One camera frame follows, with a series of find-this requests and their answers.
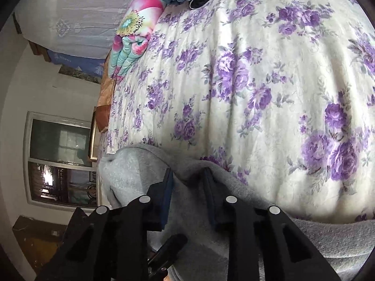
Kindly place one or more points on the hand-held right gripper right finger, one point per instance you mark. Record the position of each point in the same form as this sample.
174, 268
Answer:
209, 199

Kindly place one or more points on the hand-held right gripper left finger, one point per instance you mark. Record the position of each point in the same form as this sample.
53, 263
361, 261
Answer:
167, 199

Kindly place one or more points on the grey pants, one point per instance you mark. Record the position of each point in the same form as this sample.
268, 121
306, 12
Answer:
199, 246

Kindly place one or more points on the wooden headboard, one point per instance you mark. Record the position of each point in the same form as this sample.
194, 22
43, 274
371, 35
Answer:
93, 140

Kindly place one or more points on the brown pillow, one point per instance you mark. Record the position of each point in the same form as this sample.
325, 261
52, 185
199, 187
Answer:
104, 111

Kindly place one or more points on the white framed glass door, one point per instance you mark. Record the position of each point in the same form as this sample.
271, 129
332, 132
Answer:
58, 158

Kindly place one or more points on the wooden cabinet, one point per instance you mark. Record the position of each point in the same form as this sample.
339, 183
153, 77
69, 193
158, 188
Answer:
38, 240

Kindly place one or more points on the purple floral bedspread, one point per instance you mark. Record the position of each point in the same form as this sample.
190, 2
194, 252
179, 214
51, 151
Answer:
263, 64

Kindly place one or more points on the dark patterned cloth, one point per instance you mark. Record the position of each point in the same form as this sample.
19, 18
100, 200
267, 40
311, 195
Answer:
79, 74

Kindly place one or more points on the blue patterned cloth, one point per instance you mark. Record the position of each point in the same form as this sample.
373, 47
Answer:
76, 63

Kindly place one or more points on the folded teal pink floral blanket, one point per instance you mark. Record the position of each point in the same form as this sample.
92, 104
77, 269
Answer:
137, 26

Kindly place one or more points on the white lace cloth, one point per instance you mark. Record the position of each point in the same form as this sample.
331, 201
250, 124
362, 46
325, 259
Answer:
88, 11

